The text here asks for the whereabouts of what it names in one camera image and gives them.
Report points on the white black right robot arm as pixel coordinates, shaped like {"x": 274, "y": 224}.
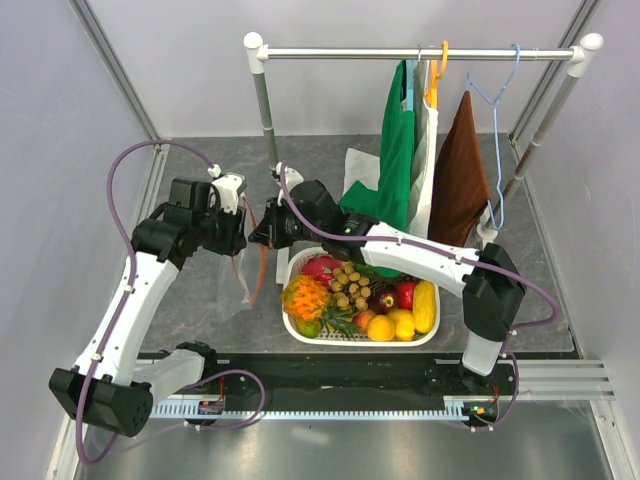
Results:
{"x": 485, "y": 280}

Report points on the blue wire hanger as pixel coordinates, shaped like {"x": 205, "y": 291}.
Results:
{"x": 496, "y": 215}

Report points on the orange fruit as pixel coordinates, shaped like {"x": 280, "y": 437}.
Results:
{"x": 381, "y": 328}

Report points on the green shirt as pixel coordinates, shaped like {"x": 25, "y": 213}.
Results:
{"x": 389, "y": 203}

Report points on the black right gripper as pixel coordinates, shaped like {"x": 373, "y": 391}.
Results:
{"x": 268, "y": 231}

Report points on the white grey garment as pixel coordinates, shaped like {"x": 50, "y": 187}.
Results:
{"x": 423, "y": 163}

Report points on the red bell pepper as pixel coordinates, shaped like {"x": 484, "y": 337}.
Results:
{"x": 405, "y": 294}

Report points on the peach fruit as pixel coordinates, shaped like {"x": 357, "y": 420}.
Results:
{"x": 363, "y": 319}

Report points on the orange toy pineapple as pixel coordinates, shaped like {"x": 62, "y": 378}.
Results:
{"x": 305, "y": 296}

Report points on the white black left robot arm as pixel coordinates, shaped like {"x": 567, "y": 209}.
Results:
{"x": 105, "y": 388}

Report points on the white cable duct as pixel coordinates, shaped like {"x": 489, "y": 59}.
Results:
{"x": 193, "y": 408}

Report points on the clear zip bag orange zipper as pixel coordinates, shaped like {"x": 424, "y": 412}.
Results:
{"x": 251, "y": 279}

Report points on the brown longan bunch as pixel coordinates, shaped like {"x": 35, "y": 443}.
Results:
{"x": 350, "y": 287}

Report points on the light blue hanger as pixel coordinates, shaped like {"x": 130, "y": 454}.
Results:
{"x": 408, "y": 90}

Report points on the silver white clothes rack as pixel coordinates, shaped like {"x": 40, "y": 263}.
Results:
{"x": 578, "y": 58}

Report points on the pink dragon fruit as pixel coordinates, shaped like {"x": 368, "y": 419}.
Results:
{"x": 321, "y": 268}

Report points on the brown towel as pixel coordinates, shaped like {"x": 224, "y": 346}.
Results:
{"x": 460, "y": 188}

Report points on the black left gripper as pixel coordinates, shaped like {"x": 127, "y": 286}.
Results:
{"x": 235, "y": 240}

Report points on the white plastic fruit basket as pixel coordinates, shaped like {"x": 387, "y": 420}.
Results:
{"x": 333, "y": 338}

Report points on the orange plastic hanger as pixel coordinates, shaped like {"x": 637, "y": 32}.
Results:
{"x": 437, "y": 70}

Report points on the green yellow mango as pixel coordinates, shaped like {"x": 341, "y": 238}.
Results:
{"x": 309, "y": 327}

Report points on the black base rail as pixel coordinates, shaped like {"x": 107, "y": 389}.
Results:
{"x": 351, "y": 381}

